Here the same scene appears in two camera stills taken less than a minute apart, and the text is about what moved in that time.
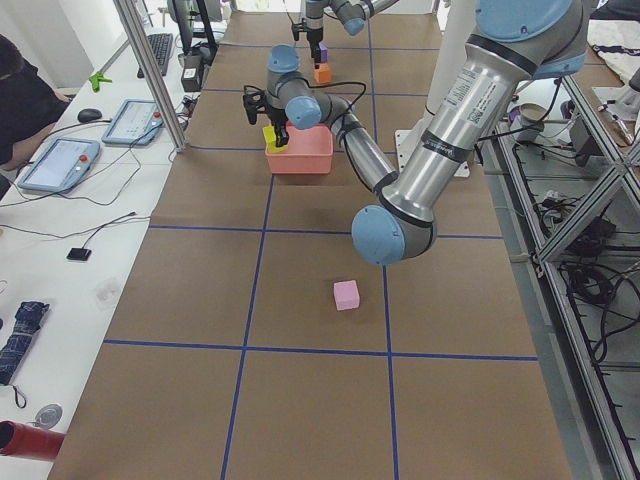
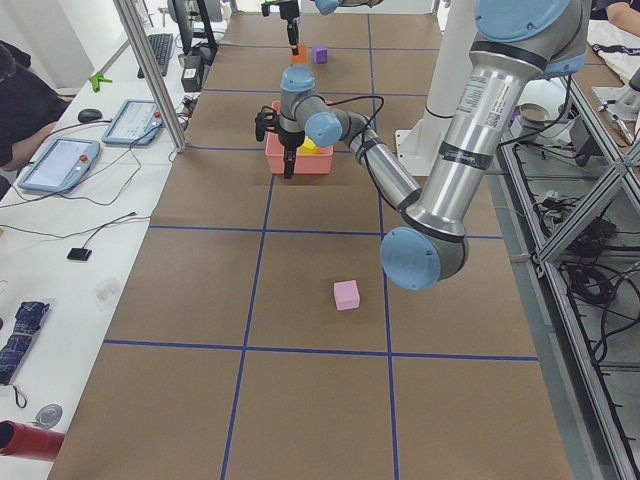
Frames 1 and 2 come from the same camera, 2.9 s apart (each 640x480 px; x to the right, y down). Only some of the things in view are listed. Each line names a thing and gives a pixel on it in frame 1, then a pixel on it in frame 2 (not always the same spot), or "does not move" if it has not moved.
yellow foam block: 271,140 → 308,147
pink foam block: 347,295 does not move
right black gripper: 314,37 → 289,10
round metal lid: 48,415 does not move
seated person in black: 28,100 does not move
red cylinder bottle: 27,440 does not move
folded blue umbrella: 28,319 does not move
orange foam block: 323,75 → 301,57
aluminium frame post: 132,21 does not move
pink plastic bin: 309,152 does not move
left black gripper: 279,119 → 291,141
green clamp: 95,79 does not move
